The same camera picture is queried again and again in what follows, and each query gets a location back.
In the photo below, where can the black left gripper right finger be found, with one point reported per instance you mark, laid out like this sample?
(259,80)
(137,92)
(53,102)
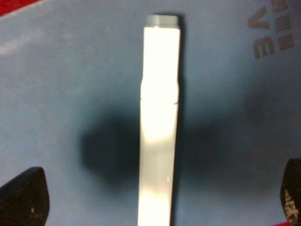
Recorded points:
(290,191)

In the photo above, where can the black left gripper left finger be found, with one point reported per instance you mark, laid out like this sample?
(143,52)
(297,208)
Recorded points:
(24,200)

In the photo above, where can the white pen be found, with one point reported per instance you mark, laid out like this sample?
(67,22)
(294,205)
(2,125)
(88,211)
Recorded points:
(159,99)

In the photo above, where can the blue hardcover notebook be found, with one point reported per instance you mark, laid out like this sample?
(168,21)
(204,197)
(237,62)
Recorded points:
(70,94)

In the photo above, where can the red table cloth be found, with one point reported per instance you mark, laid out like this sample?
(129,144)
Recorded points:
(14,5)

